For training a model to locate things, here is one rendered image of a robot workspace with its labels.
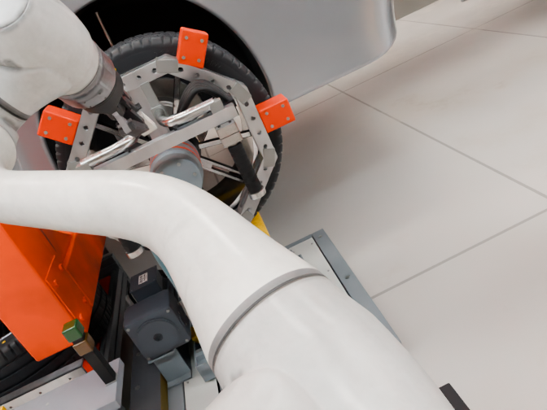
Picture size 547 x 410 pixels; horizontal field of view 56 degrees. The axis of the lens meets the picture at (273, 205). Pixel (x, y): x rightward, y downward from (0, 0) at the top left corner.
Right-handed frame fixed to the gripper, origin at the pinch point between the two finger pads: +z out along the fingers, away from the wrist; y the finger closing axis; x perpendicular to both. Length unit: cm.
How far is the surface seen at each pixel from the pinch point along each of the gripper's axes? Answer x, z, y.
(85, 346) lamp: -48, 42, 24
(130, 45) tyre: 0, 38, -40
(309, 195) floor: 26, 195, -8
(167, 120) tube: 0.4, 27.1, -10.7
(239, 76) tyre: 21, 50, -22
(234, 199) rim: 1, 71, 3
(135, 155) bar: -10.1, 26.8, -7.0
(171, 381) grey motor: -54, 101, 43
